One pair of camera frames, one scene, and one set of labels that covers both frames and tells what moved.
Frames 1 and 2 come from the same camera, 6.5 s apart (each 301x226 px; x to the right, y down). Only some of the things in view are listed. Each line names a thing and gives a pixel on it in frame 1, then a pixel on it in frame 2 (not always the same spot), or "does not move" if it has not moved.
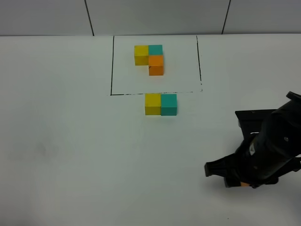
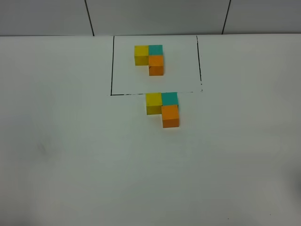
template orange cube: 155,65 does not move
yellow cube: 153,105 does not move
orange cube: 242,184 -> 170,116
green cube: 169,106 does not move
